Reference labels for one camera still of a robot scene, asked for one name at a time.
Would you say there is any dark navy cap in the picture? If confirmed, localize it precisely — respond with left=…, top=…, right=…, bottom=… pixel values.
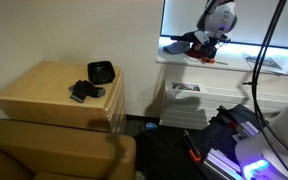
left=170, top=31, right=198, bottom=42

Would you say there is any black bowl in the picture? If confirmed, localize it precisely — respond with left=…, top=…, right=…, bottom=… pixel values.
left=87, top=61, right=115, bottom=85

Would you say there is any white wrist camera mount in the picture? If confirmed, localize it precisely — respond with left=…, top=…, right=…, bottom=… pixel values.
left=193, top=30, right=232, bottom=46

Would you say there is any maroon baseball cap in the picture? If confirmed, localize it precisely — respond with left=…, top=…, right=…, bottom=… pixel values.
left=185, top=42, right=203, bottom=59

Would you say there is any tan leather armchair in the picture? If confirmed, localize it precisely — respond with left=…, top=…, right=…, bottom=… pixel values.
left=0, top=119, right=136, bottom=180

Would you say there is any booklet on radiator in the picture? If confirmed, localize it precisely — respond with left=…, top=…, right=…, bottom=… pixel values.
left=165, top=81, right=207, bottom=93

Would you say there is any robot base platform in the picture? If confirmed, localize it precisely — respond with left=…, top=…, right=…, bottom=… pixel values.
left=197, top=104, right=258, bottom=180

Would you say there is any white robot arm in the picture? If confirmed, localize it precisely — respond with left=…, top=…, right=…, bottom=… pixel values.
left=197, top=0, right=288, bottom=172

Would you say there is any orange black clamp tool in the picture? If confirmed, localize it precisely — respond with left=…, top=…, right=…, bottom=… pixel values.
left=183, top=129, right=202, bottom=163

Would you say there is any black hanging cable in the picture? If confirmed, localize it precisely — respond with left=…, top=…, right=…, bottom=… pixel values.
left=242, top=0, right=288, bottom=168

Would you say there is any wooden drawer cabinet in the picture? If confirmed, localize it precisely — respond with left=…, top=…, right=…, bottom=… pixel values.
left=0, top=61, right=126, bottom=133

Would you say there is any orange handled screwdriver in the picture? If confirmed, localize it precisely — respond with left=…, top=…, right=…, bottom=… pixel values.
left=201, top=57, right=228, bottom=65

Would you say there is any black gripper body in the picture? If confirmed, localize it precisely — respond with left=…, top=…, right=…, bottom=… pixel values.
left=201, top=38, right=218, bottom=58

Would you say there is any magazine on window sill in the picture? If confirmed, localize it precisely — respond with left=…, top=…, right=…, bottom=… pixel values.
left=243, top=53, right=285, bottom=74

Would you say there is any white radiator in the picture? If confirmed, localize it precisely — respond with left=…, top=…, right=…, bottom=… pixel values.
left=159, top=79, right=288, bottom=131

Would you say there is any light blue folded cloth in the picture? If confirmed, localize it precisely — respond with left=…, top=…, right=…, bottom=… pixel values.
left=163, top=41, right=190, bottom=55

